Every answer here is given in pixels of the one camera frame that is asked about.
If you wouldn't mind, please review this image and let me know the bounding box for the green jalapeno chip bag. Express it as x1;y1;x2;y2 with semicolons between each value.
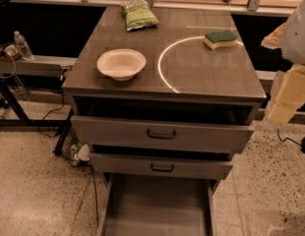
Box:
121;1;159;31

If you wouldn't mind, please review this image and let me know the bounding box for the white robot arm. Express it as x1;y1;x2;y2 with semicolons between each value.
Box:
268;0;305;124

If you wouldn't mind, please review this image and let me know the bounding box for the middle grey drawer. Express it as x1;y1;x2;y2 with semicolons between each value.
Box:
91;153;232;180

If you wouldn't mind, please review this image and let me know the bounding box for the grey drawer cabinet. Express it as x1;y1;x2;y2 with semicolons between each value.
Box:
61;5;268;181

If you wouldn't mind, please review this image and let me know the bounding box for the bottom open grey drawer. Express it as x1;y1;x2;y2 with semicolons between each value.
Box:
96;174;216;236

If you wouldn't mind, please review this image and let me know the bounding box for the top grey drawer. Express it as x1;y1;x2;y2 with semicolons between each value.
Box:
71;115;254;152

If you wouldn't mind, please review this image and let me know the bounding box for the green and yellow sponge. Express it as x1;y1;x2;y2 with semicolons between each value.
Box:
204;30;237;50

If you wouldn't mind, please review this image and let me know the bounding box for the white paper bowl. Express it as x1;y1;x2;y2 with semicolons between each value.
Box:
96;49;147;81

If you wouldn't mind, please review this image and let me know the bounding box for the black metal side table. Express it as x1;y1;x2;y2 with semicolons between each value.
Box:
0;42;78;130

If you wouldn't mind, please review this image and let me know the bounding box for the clear plastic water bottle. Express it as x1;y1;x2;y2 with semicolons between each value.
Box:
14;30;33;60

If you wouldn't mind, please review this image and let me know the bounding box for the black middle drawer handle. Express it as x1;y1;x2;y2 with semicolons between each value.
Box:
151;163;174;173

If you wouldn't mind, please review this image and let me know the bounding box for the black drawer handle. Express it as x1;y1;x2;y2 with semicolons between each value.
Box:
146;129;176;140
151;163;174;173

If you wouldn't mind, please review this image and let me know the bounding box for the black top drawer handle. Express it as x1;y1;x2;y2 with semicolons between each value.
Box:
146;129;176;140

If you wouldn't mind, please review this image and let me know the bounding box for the black wire waste basket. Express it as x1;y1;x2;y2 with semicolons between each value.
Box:
61;127;91;166

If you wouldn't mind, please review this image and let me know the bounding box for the black floor cable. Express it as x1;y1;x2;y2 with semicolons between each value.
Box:
36;70;69;139

